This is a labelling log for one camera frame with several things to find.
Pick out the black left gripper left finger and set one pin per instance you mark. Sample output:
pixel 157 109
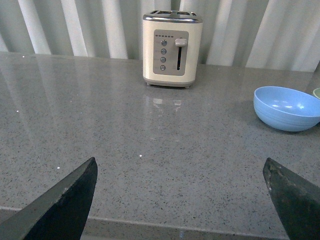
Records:
pixel 58 214

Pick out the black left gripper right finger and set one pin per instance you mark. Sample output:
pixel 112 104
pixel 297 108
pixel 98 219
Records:
pixel 296 200

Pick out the blue bowl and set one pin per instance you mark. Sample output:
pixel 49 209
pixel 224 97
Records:
pixel 286 109

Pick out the green bowl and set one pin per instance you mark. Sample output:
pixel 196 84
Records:
pixel 316 93

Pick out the cream two-slot toaster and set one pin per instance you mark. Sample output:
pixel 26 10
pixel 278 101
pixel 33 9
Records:
pixel 171 44

